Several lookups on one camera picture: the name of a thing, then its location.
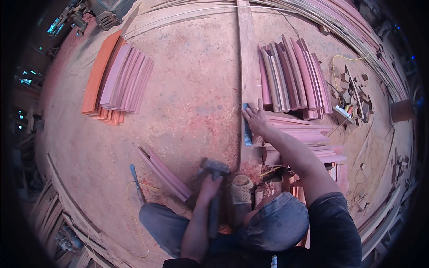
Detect scattered small wood offcuts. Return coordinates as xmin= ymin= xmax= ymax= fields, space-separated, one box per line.
xmin=389 ymin=147 xmax=412 ymax=189

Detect stack of long dark planks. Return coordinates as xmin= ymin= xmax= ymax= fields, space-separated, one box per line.
xmin=29 ymin=153 xmax=118 ymax=268

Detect long wooden plank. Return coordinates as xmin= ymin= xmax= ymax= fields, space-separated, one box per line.
xmin=236 ymin=0 xmax=266 ymax=172

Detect bundle of pink wood strips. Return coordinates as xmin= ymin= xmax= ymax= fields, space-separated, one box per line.
xmin=136 ymin=144 xmax=194 ymax=203

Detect blue-handled chisel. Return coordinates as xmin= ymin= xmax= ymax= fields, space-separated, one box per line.
xmin=129 ymin=164 xmax=147 ymax=205

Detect pile of pink moulded boards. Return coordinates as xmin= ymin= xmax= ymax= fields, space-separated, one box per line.
xmin=261 ymin=111 xmax=348 ymax=167

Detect heap of wood offcuts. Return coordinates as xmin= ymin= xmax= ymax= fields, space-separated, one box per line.
xmin=331 ymin=65 xmax=376 ymax=125

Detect grey hammer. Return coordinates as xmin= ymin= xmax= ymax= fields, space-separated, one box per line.
xmin=199 ymin=158 xmax=231 ymax=239

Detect person's legs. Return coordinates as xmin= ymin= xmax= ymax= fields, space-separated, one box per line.
xmin=138 ymin=174 xmax=310 ymax=256

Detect yellow power cable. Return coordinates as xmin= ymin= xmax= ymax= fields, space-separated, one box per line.
xmin=330 ymin=52 xmax=371 ymax=108

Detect stack of curved pink boards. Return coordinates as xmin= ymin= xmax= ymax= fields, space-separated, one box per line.
xmin=257 ymin=33 xmax=334 ymax=121

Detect thin yellow cable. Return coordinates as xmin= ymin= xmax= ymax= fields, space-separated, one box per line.
xmin=126 ymin=182 xmax=168 ymax=259

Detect brown wooden block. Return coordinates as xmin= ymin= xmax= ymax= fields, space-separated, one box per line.
xmin=390 ymin=99 xmax=415 ymax=123

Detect stack of long pale planks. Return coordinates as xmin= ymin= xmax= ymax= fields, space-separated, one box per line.
xmin=355 ymin=179 xmax=421 ymax=260

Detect stack of orange pink boards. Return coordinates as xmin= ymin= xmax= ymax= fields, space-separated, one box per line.
xmin=81 ymin=29 xmax=155 ymax=126

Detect grey workshop machine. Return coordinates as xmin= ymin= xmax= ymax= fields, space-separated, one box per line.
xmin=66 ymin=0 xmax=135 ymax=38

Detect bundle of long thin strips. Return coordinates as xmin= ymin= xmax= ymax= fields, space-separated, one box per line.
xmin=125 ymin=0 xmax=411 ymax=102

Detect small grey motor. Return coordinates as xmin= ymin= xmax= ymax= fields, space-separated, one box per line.
xmin=55 ymin=225 xmax=84 ymax=252

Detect blue chisel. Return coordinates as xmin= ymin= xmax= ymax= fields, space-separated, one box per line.
xmin=242 ymin=103 xmax=254 ymax=147

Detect person's right hand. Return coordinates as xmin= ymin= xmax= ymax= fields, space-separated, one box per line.
xmin=241 ymin=98 xmax=272 ymax=136

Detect white power strip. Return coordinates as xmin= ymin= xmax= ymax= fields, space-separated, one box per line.
xmin=333 ymin=105 xmax=354 ymax=125

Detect person's body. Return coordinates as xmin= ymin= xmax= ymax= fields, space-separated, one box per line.
xmin=162 ymin=191 xmax=363 ymax=268

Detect person's left hand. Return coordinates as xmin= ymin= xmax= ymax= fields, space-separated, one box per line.
xmin=196 ymin=174 xmax=224 ymax=208

